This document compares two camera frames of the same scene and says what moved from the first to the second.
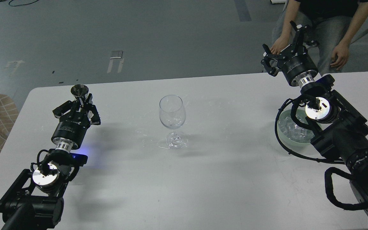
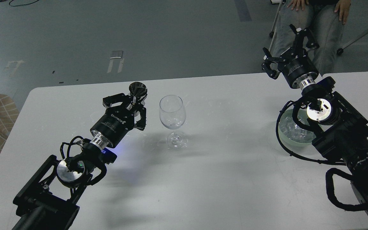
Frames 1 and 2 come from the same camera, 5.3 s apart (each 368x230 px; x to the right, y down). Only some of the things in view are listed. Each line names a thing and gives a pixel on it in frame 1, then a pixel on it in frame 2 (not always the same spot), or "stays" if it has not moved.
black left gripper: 71,128 -> 111,129
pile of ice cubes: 295,131 stays
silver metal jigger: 79,90 -> 138,89
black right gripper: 298,65 stays
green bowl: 292,133 stays
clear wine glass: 172,114 stays
